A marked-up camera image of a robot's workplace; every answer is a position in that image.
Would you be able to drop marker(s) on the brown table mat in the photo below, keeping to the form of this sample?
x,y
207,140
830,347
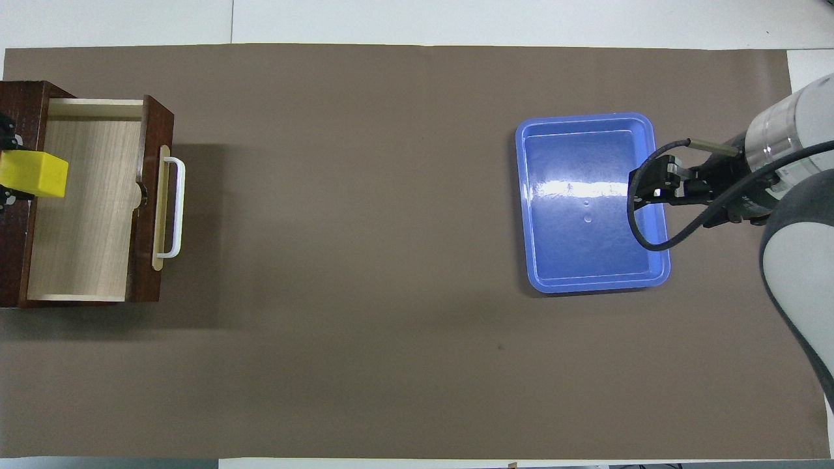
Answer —
x,y
391,293

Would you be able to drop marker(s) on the yellow cube block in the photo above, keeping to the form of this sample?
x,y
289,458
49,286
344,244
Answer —
x,y
36,174

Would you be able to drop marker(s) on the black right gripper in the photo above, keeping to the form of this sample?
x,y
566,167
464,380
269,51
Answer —
x,y
730,189

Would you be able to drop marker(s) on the wooden drawer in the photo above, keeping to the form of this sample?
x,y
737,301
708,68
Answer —
x,y
85,247

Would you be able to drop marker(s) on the blue plastic tray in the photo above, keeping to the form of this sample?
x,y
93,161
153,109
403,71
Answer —
x,y
586,247

